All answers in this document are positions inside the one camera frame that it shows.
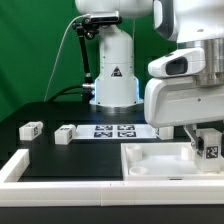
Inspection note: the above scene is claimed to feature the white sheet with tags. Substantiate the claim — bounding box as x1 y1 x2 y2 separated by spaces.
75 124 156 139

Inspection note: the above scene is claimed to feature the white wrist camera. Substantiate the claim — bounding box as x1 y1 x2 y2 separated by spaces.
148 47 206 78

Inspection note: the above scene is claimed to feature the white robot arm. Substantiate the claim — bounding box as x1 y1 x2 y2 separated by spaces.
75 0 224 159

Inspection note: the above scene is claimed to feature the white camera cable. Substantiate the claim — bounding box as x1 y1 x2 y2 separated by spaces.
43 13 92 103

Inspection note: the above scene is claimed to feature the black base cable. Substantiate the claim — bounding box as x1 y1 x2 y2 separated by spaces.
47 85 85 103

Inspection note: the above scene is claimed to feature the white square table top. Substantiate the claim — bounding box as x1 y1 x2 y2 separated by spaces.
121 142 224 181

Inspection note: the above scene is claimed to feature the white U-shaped fence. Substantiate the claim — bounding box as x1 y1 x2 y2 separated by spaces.
0 149 224 207

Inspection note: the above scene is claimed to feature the grey camera on mount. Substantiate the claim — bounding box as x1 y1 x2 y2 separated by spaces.
90 11 119 23

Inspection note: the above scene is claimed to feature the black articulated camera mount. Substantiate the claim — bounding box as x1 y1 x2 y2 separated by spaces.
72 18 99 102

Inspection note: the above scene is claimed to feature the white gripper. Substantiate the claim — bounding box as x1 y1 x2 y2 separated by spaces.
144 76 224 156

